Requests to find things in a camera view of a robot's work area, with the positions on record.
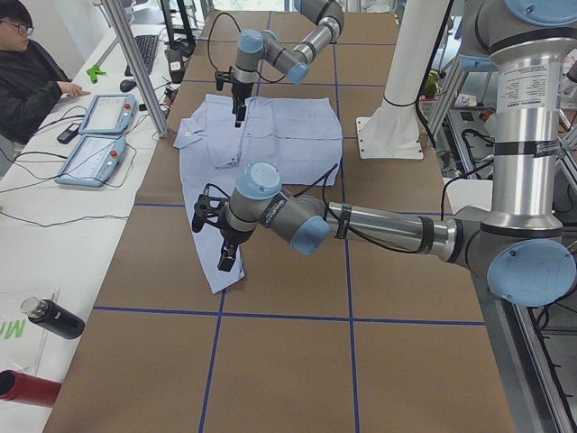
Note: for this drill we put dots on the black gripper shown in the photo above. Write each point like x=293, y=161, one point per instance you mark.
x=232, y=235
x=238, y=93

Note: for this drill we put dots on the light blue striped shirt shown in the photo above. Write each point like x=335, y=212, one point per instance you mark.
x=301, y=138

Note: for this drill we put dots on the black monitor stand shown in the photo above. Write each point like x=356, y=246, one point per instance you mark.
x=178, y=27

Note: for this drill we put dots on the black keyboard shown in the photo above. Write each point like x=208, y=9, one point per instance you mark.
x=147, y=45

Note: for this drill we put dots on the black computer mouse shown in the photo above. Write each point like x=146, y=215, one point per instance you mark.
x=126, y=85

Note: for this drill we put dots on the upper blue teach pendant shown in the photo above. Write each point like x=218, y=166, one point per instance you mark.
x=109, y=114

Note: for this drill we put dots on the blue teach pendant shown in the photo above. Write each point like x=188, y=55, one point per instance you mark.
x=109, y=114
x=93, y=161

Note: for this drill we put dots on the green plastic clamp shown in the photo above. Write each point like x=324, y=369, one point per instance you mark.
x=94, y=73

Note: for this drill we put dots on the lower blue teach pendant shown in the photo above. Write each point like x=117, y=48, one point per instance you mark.
x=93, y=161

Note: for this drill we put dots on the black smartphone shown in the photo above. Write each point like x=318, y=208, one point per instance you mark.
x=68, y=134

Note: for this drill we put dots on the black water bottle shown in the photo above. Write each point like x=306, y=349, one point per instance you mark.
x=50, y=316

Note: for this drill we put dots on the seated person in black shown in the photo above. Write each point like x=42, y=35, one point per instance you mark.
x=32, y=83

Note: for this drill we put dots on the red cylinder bottle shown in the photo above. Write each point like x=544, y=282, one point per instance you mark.
x=28, y=389

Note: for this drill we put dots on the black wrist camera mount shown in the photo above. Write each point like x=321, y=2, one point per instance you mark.
x=223, y=77
x=209, y=210

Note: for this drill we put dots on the aluminium frame post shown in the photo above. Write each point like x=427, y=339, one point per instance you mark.
x=122, y=28

